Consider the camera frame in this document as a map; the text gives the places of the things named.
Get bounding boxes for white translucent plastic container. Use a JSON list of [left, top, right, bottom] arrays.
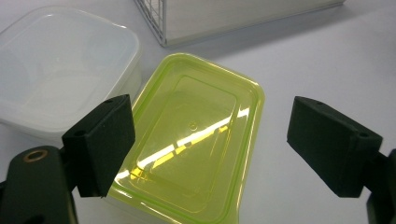
[[0, 6, 144, 147]]

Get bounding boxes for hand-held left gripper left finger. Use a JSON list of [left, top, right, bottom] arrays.
[[62, 94, 136, 199]]

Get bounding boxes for white wire rack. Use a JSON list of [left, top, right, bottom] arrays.
[[134, 0, 347, 49]]

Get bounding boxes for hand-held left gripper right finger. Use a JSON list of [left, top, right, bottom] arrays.
[[286, 95, 384, 199]]

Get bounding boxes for green-lidded plastic container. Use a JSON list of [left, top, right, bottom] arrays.
[[106, 52, 266, 224]]

